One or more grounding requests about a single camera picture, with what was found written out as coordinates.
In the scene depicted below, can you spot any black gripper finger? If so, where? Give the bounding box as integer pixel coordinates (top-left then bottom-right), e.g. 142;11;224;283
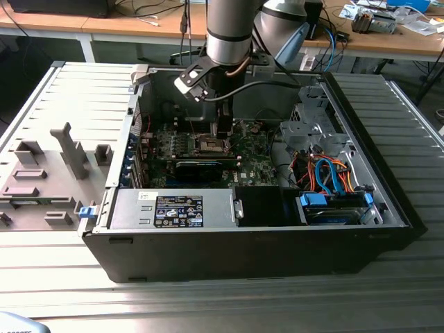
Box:
216;99;235;140

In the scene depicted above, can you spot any CPU socket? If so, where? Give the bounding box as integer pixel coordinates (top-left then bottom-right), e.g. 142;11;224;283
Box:
192;133;232;155

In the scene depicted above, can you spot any CPU cooler heat sink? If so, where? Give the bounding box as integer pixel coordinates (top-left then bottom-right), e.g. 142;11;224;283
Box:
352;8;398;35

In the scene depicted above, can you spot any green motherboard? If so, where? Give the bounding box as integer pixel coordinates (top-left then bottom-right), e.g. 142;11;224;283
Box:
138;119;281;190

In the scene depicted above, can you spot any black graphics card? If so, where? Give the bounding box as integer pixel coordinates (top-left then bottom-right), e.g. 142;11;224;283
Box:
174;160;223;184

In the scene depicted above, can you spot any grey metal disk bay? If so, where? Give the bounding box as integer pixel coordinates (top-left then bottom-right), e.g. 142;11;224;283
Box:
279;85;351;157

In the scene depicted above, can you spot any grey power supply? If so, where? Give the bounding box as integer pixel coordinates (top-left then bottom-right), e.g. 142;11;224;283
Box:
107;189;244;230

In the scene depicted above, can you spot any wooden desk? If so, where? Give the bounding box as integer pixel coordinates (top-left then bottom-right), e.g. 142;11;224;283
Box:
0;0;209;63
298;0;444;70

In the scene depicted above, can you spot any black and grey PC case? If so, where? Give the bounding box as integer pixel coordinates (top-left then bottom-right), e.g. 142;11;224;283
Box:
78;64;427;284

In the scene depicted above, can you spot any hard disk in blue carrier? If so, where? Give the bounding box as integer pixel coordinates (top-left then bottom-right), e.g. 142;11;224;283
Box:
296;192;375;226

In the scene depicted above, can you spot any grey parts rack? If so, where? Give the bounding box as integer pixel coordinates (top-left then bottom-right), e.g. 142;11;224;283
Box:
0;121;115;232

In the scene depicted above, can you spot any black flat box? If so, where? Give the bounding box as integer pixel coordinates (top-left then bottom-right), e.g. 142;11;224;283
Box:
6;0;112;18

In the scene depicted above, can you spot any blue box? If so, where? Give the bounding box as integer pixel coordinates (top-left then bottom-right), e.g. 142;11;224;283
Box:
386;0;431;10

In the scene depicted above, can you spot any grey rounded device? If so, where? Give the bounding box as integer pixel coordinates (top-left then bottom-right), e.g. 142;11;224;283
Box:
0;310;46;333

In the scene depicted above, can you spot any brown corrugated cable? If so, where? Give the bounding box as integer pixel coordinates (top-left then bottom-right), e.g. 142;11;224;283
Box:
224;55;251;78

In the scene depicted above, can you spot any metal socket cover frame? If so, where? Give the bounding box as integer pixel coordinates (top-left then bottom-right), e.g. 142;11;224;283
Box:
223;119;248;154

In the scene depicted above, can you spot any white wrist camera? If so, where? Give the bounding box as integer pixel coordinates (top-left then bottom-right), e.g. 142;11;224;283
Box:
173;62;218;103

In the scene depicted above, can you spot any thin black looped cable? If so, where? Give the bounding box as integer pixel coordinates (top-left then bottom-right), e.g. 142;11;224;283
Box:
255;108;282;122

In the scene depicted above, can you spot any small grey wrist camera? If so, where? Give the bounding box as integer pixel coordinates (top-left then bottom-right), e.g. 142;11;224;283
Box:
252;63;275;79

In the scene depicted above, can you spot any black hanging cable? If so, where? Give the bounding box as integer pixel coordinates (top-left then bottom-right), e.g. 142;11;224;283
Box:
178;0;195;67

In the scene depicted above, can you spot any thin red wire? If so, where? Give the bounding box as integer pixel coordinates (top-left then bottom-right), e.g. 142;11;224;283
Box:
140;112;153;135

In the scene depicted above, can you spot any blue data cable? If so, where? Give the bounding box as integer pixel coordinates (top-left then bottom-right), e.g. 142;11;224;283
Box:
314;157;343;197

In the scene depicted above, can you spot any blue hanging cable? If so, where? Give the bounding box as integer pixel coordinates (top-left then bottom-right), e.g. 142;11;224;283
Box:
324;26;343;72

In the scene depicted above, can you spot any orange wire bundle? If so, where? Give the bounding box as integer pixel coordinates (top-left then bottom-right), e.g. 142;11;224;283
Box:
294;155;357;194

